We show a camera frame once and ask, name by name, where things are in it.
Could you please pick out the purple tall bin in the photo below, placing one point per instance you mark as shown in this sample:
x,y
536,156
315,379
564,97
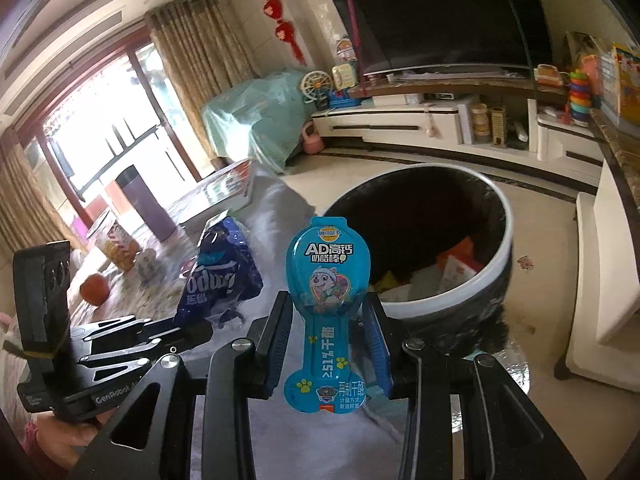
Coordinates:
x,y
145,200

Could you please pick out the white side cabinet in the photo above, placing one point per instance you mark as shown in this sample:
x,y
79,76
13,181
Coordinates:
x,y
605,280

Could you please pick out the white bin with black bag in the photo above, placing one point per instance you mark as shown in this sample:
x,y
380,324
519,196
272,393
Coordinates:
x,y
450,320

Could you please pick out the large red and white box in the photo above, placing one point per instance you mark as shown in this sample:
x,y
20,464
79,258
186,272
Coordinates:
x,y
215,190

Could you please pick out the white television cabinet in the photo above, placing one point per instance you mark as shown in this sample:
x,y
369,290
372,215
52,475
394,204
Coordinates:
x,y
400,125

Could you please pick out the black television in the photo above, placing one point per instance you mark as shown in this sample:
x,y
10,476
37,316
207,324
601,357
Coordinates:
x,y
440,10

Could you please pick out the wooden slotted box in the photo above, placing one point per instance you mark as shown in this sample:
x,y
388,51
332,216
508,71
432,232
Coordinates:
x,y
498,127

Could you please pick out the beige curtain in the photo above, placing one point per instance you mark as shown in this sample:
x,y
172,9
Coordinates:
x,y
25,200
200,75

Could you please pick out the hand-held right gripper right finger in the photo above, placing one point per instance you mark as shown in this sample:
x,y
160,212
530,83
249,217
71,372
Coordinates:
x,y
375,355

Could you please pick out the teal furniture cover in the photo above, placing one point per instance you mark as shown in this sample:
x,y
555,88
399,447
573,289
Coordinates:
x,y
255,120

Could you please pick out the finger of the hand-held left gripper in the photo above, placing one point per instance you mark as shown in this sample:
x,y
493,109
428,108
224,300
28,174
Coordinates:
x,y
190,332
120,352

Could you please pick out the orange round fruit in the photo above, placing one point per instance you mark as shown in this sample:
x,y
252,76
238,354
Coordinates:
x,y
95,289

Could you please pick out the light blue cheese stick packet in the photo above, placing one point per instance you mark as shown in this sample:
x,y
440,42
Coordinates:
x,y
327,280

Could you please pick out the pink stick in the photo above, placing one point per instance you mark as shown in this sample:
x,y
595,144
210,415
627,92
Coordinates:
x,y
356,40

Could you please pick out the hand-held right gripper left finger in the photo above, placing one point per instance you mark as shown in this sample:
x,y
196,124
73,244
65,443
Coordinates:
x,y
280,340

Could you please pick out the person's left hand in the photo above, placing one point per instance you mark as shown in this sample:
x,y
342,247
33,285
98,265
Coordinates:
x,y
65,435

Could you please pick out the red hanging decoration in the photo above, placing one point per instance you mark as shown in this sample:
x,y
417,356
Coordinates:
x,y
275,5

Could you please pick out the dark blue snack bag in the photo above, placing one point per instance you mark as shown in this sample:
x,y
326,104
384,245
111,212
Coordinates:
x,y
220,275

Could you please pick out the pink kettlebell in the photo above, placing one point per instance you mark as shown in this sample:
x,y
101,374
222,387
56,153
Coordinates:
x,y
311,141

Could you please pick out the person's left forearm pink sleeve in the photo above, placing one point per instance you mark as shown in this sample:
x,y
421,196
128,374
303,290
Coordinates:
x,y
32,442

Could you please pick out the ferris wheel toy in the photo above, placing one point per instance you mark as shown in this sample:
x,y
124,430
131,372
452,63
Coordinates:
x,y
316,89

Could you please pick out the colourful picture books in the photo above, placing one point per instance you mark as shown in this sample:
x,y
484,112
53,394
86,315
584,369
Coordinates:
x,y
622,82

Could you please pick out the yellow and red snack box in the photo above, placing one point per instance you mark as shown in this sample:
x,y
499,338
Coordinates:
x,y
117,247

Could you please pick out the wooden round container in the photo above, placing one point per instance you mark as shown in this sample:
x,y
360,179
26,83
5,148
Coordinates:
x,y
480,122

